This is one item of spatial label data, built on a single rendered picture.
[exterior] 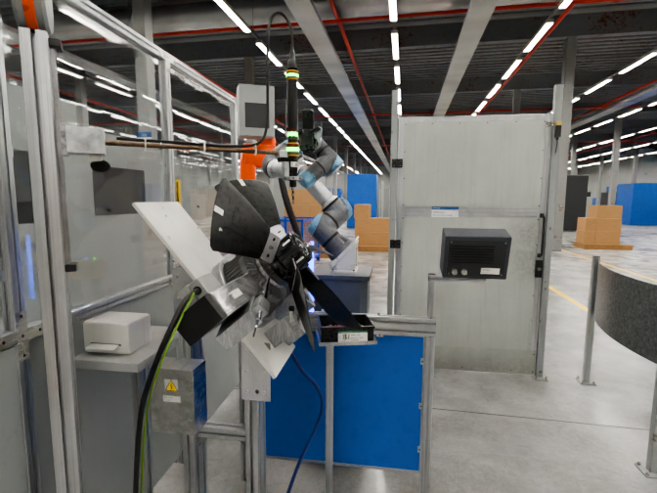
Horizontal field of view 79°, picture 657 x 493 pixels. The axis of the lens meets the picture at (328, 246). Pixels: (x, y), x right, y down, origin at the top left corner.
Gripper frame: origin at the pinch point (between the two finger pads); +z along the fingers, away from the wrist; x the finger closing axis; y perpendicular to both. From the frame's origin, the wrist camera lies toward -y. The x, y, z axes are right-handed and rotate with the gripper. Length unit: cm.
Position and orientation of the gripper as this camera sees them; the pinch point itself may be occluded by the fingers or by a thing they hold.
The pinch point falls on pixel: (301, 127)
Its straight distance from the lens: 160.7
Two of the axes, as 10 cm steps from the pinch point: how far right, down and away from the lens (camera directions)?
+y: -0.1, 9.9, 1.2
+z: -1.5, 1.2, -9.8
